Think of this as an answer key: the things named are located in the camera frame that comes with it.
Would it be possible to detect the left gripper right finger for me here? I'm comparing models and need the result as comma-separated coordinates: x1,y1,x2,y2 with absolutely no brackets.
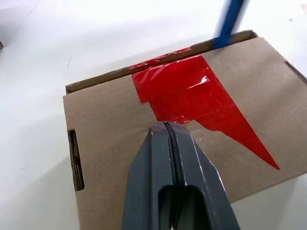
165,121,241,230

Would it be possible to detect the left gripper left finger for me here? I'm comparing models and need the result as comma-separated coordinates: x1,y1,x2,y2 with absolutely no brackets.
120,122,178,230

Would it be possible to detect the brown cardboard box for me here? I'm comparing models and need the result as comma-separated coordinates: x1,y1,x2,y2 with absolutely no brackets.
62,29,307,230

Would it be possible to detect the blue pen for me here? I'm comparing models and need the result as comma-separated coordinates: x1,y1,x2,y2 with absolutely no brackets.
212,0,251,49

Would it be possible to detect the red tape seal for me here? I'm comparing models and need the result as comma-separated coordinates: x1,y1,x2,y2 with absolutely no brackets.
128,46,281,171

